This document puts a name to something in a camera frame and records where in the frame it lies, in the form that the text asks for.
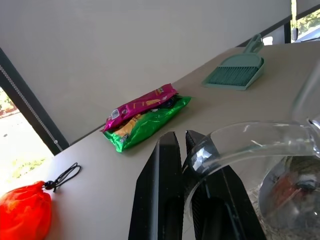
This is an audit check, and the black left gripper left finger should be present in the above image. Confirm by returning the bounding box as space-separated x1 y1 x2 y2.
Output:
127 131 185 240

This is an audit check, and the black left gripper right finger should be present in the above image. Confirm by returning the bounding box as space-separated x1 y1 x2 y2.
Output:
181 129 267 240

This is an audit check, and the clear glass mug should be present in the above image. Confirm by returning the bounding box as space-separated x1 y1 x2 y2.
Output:
183 65 320 240

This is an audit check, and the green snack bag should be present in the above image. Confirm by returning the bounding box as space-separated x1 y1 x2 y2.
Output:
102 94 192 154

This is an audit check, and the pink snack bag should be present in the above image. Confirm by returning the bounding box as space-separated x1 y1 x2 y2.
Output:
100 83 178 133

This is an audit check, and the green hand brush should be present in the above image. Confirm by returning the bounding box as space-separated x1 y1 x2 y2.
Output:
207 34 262 87

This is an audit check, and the green dustpan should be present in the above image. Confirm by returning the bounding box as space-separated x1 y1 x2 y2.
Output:
201 33 265 92

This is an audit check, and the black drawstring cord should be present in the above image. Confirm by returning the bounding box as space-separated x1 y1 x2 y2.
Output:
43 162 82 193

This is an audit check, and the orange drawstring pouch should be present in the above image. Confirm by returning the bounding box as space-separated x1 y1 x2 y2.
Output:
0 180 53 240

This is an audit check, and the beaded blind chain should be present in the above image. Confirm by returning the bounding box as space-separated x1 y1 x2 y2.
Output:
0 64 60 145

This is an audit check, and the black window frame post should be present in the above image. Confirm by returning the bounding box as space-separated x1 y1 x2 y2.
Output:
0 46 70 156

